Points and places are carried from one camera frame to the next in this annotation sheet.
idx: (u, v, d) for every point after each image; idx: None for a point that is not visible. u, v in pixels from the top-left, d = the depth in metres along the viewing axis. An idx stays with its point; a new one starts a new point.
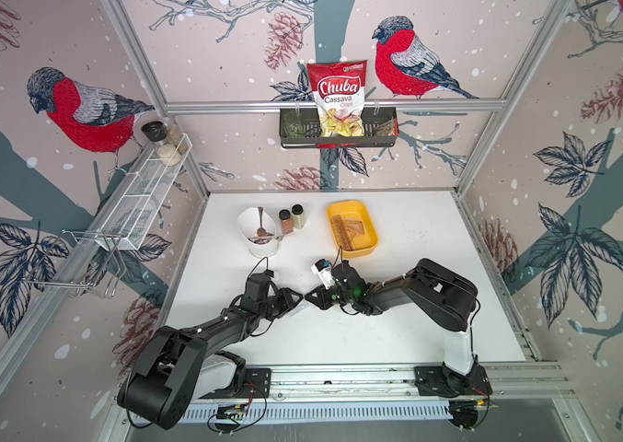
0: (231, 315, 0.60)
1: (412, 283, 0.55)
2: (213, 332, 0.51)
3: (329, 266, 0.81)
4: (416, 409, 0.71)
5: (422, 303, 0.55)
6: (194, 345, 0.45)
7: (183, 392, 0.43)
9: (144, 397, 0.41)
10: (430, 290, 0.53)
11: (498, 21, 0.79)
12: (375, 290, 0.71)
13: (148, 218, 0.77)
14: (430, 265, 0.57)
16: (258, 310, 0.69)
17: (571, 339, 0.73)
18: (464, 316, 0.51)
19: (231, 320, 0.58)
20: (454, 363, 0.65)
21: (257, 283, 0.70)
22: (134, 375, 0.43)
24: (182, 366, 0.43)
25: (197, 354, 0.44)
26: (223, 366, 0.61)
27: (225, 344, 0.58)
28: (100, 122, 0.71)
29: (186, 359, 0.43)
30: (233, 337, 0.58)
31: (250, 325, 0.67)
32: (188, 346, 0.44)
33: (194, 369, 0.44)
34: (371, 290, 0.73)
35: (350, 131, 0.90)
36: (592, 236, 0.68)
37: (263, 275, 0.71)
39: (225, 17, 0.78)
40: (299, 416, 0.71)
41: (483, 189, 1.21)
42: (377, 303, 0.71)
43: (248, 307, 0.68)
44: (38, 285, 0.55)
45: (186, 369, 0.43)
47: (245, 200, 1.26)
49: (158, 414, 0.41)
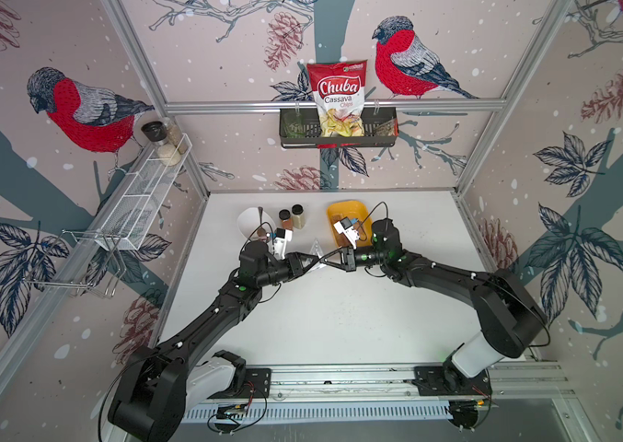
0: (224, 302, 0.56)
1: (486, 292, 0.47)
2: (196, 342, 0.46)
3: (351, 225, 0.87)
4: (416, 408, 0.71)
5: (486, 315, 0.48)
6: (172, 370, 0.41)
7: (170, 412, 0.42)
9: (133, 418, 0.41)
10: (501, 307, 0.47)
11: (499, 21, 0.79)
12: (418, 265, 0.63)
13: (148, 218, 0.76)
14: (513, 282, 0.49)
16: (257, 285, 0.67)
17: (571, 339, 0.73)
18: (524, 344, 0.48)
19: (223, 313, 0.53)
20: (463, 362, 0.64)
21: (251, 260, 0.61)
22: (117, 402, 0.42)
24: (162, 393, 0.40)
25: (174, 380, 0.40)
26: (224, 367, 0.61)
27: (227, 328, 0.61)
28: (101, 122, 0.72)
29: (164, 386, 0.40)
30: (232, 322, 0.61)
31: (251, 302, 0.62)
32: (165, 371, 0.41)
33: (176, 391, 0.41)
34: (408, 261, 0.66)
35: (350, 131, 0.90)
36: (592, 237, 0.68)
37: (257, 247, 0.62)
39: (225, 17, 0.78)
40: (299, 415, 0.71)
41: (483, 189, 1.21)
42: (412, 279, 0.65)
43: (246, 282, 0.63)
44: (38, 285, 0.55)
45: (166, 396, 0.40)
47: (245, 200, 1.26)
49: (147, 435, 0.40)
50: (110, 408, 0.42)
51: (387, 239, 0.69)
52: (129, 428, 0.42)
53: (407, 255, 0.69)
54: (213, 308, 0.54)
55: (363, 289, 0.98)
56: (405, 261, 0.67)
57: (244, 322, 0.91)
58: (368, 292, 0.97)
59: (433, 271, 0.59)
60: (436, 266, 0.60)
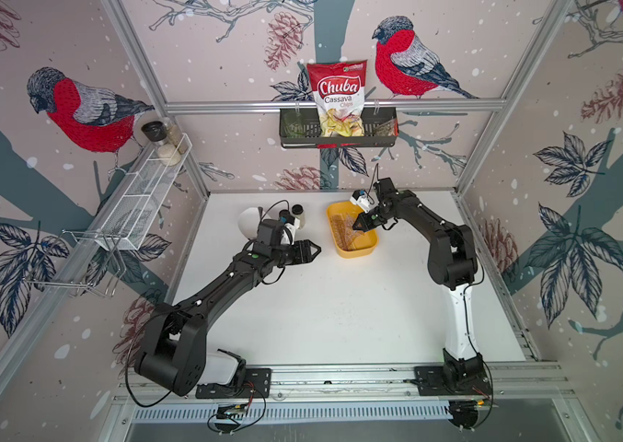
0: (238, 266, 0.58)
1: (443, 239, 0.61)
2: (214, 301, 0.48)
3: (365, 193, 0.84)
4: (417, 408, 0.71)
5: (432, 251, 0.63)
6: (193, 324, 0.42)
7: (193, 364, 0.44)
9: (158, 370, 0.43)
10: (445, 249, 0.61)
11: (499, 21, 0.79)
12: (408, 201, 0.75)
13: (149, 218, 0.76)
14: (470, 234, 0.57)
16: (271, 254, 0.66)
17: (571, 339, 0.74)
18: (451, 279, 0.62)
19: (238, 275, 0.55)
20: (450, 346, 0.68)
21: (269, 226, 0.66)
22: (142, 354, 0.44)
24: (184, 345, 0.42)
25: (195, 334, 0.42)
26: (229, 359, 0.62)
27: (240, 293, 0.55)
28: (101, 122, 0.72)
29: (186, 338, 0.42)
30: (247, 286, 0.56)
31: (265, 270, 0.64)
32: (186, 325, 0.43)
33: (197, 345, 0.43)
34: (402, 196, 0.78)
35: (350, 131, 0.90)
36: (592, 236, 0.68)
37: (276, 221, 0.66)
39: (225, 17, 0.78)
40: (299, 415, 0.71)
41: (483, 189, 1.21)
42: (398, 209, 0.78)
43: (259, 250, 0.64)
44: (38, 285, 0.55)
45: (188, 348, 0.42)
47: (245, 200, 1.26)
49: (172, 384, 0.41)
50: (137, 359, 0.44)
51: (381, 182, 0.87)
52: (155, 378, 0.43)
53: (405, 191, 0.80)
54: (228, 273, 0.55)
55: (363, 289, 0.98)
56: (401, 197, 0.78)
57: (244, 323, 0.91)
58: (368, 292, 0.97)
59: (416, 211, 0.71)
60: (421, 207, 0.72)
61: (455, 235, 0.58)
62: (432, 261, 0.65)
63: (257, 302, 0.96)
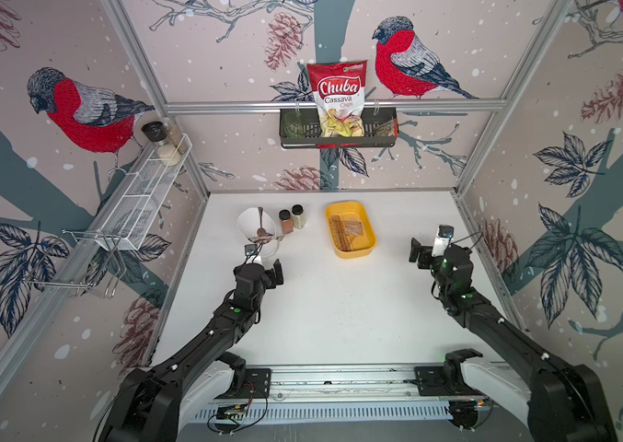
0: (218, 324, 0.56)
1: (553, 390, 0.41)
2: (190, 365, 0.47)
3: (452, 236, 0.80)
4: (416, 408, 0.71)
5: (538, 399, 0.43)
6: (167, 392, 0.41)
7: (165, 437, 0.42)
9: None
10: (559, 401, 0.41)
11: (499, 21, 0.79)
12: (483, 311, 0.57)
13: (149, 219, 0.72)
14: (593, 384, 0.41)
16: (253, 308, 0.64)
17: (570, 340, 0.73)
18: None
19: (217, 335, 0.54)
20: (468, 370, 0.64)
21: (248, 280, 0.63)
22: (108, 428, 0.41)
24: (155, 416, 0.40)
25: (168, 403, 0.40)
26: (224, 372, 0.61)
27: (222, 351, 0.67)
28: (101, 122, 0.72)
29: (158, 409, 0.40)
30: (227, 343, 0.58)
31: (247, 324, 0.62)
32: (160, 394, 0.41)
33: (169, 417, 0.41)
34: (473, 302, 0.60)
35: (350, 131, 0.90)
36: (592, 237, 0.68)
37: (254, 269, 0.64)
39: (225, 17, 0.78)
40: (300, 416, 0.71)
41: (483, 189, 1.21)
42: (471, 319, 0.60)
43: (242, 303, 0.64)
44: (38, 286, 0.55)
45: (160, 418, 0.40)
47: (245, 200, 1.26)
49: None
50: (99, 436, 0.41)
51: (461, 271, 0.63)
52: None
53: (473, 296, 0.62)
54: (208, 331, 0.54)
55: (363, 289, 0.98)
56: (470, 301, 0.60)
57: None
58: (369, 293, 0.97)
59: (498, 329, 0.53)
60: (502, 324, 0.53)
61: (571, 381, 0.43)
62: (531, 419, 0.45)
63: None
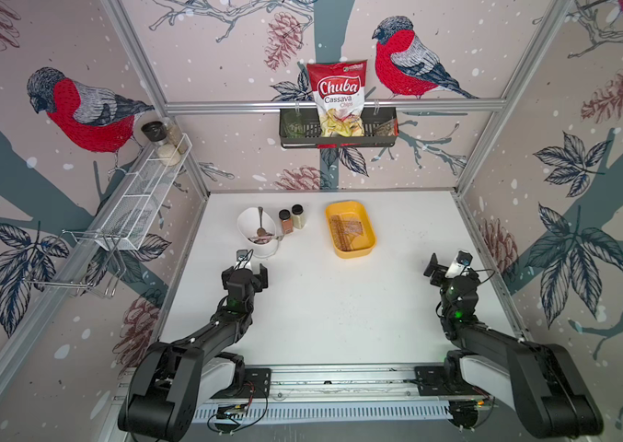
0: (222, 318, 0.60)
1: (527, 363, 0.44)
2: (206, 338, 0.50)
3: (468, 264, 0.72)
4: (416, 409, 0.71)
5: (519, 378, 0.45)
6: (190, 355, 0.44)
7: (188, 401, 0.43)
9: (148, 416, 0.40)
10: (540, 378, 0.43)
11: (499, 21, 0.79)
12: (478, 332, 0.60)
13: (148, 218, 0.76)
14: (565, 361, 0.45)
16: (248, 309, 0.69)
17: (570, 339, 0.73)
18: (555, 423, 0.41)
19: (223, 325, 0.57)
20: (467, 366, 0.64)
21: (239, 285, 0.67)
22: (132, 397, 0.42)
24: (181, 377, 0.42)
25: (195, 363, 0.43)
26: (224, 364, 0.61)
27: (224, 346, 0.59)
28: (100, 122, 0.71)
29: (186, 367, 0.43)
30: (228, 341, 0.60)
31: (244, 326, 0.67)
32: (184, 356, 0.44)
33: (195, 377, 0.44)
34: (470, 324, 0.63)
35: (350, 131, 0.90)
36: (592, 236, 0.68)
37: (245, 275, 0.68)
39: (225, 17, 0.78)
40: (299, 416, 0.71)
41: (483, 189, 1.21)
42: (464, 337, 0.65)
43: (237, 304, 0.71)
44: (38, 285, 0.55)
45: (187, 378, 0.42)
47: (245, 200, 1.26)
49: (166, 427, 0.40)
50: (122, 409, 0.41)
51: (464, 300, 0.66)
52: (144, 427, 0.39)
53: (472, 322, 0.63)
54: (213, 322, 0.57)
55: (363, 289, 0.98)
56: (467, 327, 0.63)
57: None
58: (368, 293, 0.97)
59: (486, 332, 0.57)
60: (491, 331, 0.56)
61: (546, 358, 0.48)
62: (518, 402, 0.46)
63: (258, 302, 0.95)
